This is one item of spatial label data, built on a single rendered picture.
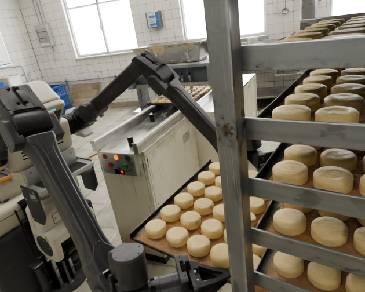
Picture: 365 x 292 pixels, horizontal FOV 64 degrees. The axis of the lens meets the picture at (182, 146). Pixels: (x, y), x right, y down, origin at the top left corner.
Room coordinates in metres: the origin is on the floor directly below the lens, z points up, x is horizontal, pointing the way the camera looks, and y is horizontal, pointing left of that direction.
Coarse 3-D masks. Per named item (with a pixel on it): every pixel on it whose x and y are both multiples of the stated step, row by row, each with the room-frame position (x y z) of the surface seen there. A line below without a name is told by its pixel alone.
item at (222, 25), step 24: (216, 0) 0.34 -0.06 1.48; (216, 24) 0.35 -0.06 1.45; (216, 48) 0.35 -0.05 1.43; (240, 48) 0.36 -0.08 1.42; (216, 72) 0.35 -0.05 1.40; (240, 72) 0.36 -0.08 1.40; (216, 96) 0.35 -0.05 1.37; (240, 96) 0.35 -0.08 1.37; (216, 120) 0.35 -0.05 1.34; (240, 120) 0.35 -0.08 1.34; (240, 144) 0.34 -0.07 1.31; (240, 168) 0.34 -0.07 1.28; (240, 192) 0.34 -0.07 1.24; (240, 216) 0.34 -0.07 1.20; (240, 240) 0.34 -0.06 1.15; (240, 264) 0.34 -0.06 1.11; (240, 288) 0.34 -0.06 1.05
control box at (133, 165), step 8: (104, 152) 1.55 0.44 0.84; (112, 152) 1.53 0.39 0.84; (120, 152) 1.51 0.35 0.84; (128, 152) 1.49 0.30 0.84; (104, 160) 1.56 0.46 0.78; (112, 160) 1.53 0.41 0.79; (120, 160) 1.50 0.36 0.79; (136, 160) 1.47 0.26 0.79; (104, 168) 1.57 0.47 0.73; (112, 168) 1.54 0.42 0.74; (120, 168) 1.51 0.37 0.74; (128, 168) 1.48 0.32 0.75; (136, 168) 1.46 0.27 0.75
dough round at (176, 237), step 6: (174, 228) 0.54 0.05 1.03; (180, 228) 0.54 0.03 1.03; (168, 234) 0.53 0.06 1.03; (174, 234) 0.53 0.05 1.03; (180, 234) 0.52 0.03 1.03; (186, 234) 0.52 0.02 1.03; (168, 240) 0.51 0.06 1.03; (174, 240) 0.51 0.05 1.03; (180, 240) 0.51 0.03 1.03; (186, 240) 0.51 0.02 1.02; (174, 246) 0.51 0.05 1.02; (180, 246) 0.50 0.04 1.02
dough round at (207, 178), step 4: (204, 172) 0.78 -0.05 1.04; (208, 172) 0.78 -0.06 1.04; (212, 172) 0.77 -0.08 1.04; (200, 176) 0.76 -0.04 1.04; (204, 176) 0.76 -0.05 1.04; (208, 176) 0.75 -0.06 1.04; (212, 176) 0.75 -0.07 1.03; (200, 180) 0.75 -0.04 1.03; (204, 180) 0.74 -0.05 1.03; (208, 180) 0.74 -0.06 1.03; (212, 180) 0.74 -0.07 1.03; (208, 184) 0.74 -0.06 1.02
